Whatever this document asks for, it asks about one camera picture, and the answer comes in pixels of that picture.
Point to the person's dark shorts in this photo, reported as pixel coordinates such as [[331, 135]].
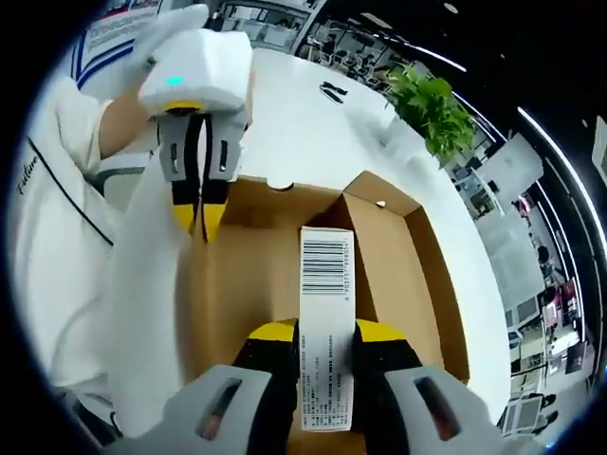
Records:
[[95, 422]]

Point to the grey office chair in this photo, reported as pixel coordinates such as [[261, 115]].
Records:
[[118, 174]]

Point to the small dark object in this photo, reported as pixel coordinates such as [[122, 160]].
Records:
[[334, 92]]

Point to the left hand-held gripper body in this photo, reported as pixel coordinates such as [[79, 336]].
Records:
[[204, 66]]

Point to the person in white shirt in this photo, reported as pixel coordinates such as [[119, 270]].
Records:
[[57, 237]]

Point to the white barcode carton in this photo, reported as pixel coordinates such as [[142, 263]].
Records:
[[327, 284]]

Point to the brown cardboard shoe box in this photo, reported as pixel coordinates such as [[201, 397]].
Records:
[[417, 294]]

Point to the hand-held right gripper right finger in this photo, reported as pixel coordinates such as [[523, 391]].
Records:
[[417, 403]]

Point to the green plant in white pot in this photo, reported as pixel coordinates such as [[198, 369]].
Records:
[[431, 109]]

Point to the blue white wall display board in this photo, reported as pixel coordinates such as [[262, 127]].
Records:
[[114, 33]]

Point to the person's left hand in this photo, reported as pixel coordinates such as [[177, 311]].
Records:
[[252, 95]]

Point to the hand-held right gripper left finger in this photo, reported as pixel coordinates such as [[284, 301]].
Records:
[[237, 403]]

